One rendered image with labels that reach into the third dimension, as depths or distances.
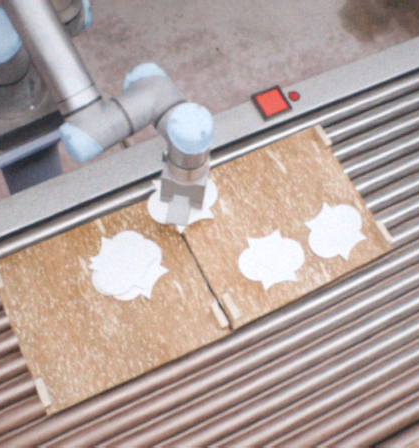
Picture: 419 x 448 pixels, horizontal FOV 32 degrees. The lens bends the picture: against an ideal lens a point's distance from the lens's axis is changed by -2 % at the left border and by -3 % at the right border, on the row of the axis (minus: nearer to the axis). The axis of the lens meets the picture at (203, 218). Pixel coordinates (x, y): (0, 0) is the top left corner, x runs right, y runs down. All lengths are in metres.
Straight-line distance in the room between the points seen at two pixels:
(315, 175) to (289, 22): 1.54
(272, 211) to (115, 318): 0.42
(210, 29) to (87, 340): 1.84
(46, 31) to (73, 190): 0.55
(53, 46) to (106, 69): 1.74
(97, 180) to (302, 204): 0.47
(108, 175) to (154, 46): 1.40
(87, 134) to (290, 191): 0.61
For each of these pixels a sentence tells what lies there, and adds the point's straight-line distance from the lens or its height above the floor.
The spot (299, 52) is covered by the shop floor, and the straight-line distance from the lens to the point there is 3.10.
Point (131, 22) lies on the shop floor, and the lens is 3.12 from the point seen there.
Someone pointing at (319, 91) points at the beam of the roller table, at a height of 0.92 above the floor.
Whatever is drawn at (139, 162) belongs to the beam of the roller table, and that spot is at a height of 0.92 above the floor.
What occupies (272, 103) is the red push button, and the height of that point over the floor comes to 0.93.
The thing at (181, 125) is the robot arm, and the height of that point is 1.38.
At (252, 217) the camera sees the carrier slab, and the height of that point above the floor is 0.94.
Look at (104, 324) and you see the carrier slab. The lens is 1.56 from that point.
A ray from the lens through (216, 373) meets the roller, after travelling 1.56.
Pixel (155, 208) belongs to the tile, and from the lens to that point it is 1.49.
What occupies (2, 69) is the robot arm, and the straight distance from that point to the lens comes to 1.64.
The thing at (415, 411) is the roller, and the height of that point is 0.92.
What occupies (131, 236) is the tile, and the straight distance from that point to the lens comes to 1.60.
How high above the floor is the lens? 2.44
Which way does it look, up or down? 66 degrees down
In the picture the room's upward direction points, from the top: 10 degrees clockwise
